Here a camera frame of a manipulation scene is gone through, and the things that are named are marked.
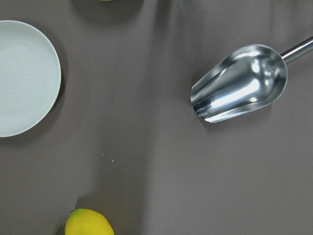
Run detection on cream round plate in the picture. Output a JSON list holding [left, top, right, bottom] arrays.
[[0, 20, 61, 138]]

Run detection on steel scoop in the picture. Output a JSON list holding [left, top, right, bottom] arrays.
[[190, 38, 313, 123]]

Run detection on yellow lemon near lime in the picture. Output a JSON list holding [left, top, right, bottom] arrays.
[[65, 209, 114, 235]]

